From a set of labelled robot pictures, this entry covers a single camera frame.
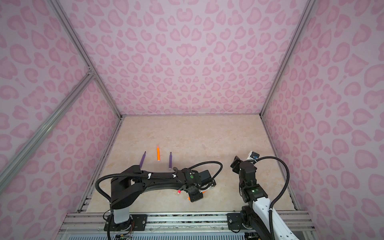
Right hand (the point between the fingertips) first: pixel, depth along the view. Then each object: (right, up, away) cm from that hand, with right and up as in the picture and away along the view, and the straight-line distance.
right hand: (240, 158), depth 83 cm
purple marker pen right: (-41, -4, +12) cm, 43 cm away
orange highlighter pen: (-49, 0, +15) cm, 52 cm away
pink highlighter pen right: (-34, -19, 0) cm, 39 cm away
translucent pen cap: (-51, +4, +20) cm, 55 cm away
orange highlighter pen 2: (-21, -15, -9) cm, 28 cm away
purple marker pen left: (-59, -3, +12) cm, 61 cm away
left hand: (-23, -19, -1) cm, 30 cm away
